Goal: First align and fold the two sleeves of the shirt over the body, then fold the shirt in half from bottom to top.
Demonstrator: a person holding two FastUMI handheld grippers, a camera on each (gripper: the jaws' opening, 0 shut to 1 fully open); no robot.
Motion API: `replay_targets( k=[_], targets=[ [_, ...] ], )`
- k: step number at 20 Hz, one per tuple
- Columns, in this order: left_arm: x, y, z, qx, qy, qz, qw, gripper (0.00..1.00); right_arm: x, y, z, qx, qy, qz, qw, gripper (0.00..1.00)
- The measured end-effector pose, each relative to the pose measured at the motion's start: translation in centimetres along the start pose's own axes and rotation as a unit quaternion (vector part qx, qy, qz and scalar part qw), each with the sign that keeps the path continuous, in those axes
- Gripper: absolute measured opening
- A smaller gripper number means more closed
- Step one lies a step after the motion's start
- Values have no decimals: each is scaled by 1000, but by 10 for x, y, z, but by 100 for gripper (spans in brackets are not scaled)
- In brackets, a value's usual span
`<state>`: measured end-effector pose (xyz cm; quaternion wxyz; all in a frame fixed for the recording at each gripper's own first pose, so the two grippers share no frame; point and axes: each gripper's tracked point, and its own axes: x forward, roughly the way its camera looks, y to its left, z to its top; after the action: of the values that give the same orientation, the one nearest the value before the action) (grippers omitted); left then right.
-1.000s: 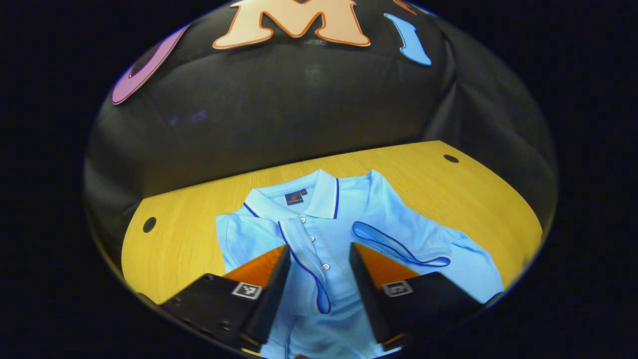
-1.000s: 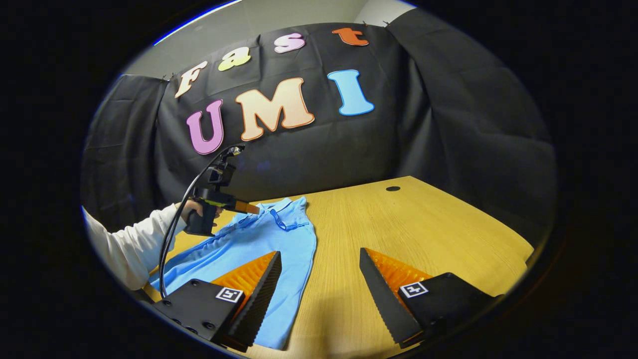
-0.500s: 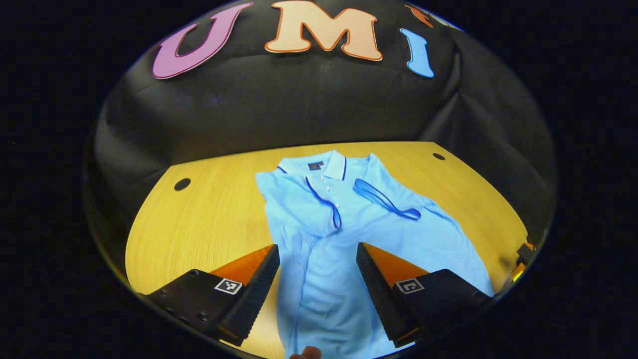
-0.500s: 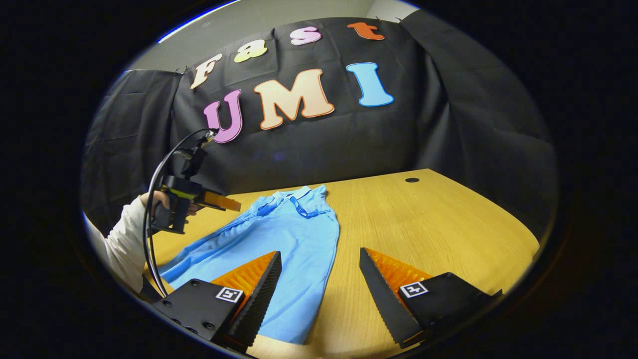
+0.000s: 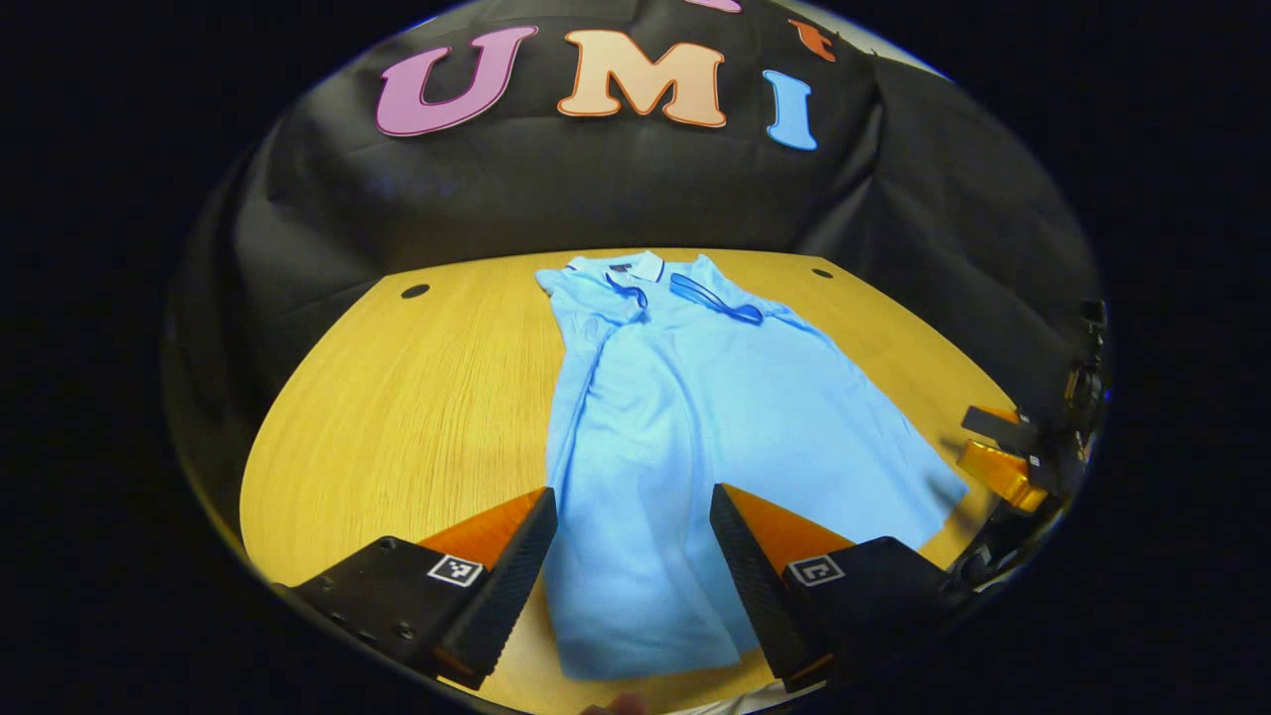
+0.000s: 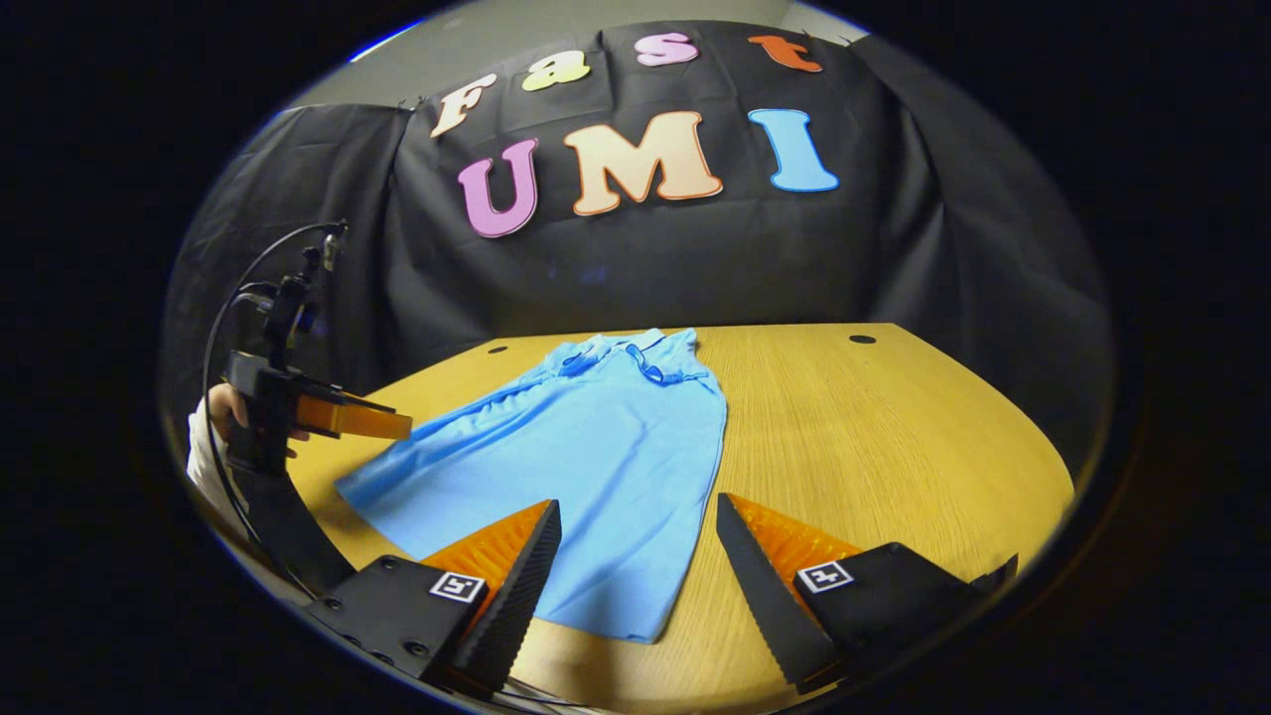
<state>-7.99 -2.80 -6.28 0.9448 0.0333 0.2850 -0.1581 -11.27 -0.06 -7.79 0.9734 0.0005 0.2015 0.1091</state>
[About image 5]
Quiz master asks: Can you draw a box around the black backdrop cloth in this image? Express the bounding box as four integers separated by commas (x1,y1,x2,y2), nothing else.
164,0,1108,537

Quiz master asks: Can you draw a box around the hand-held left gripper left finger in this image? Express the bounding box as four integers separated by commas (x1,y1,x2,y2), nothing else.
271,485,559,693

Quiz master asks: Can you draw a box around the light blue T-shirt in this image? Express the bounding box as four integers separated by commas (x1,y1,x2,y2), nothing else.
534,250,969,682

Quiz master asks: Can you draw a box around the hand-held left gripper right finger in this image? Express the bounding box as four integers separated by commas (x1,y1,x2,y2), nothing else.
708,483,971,695

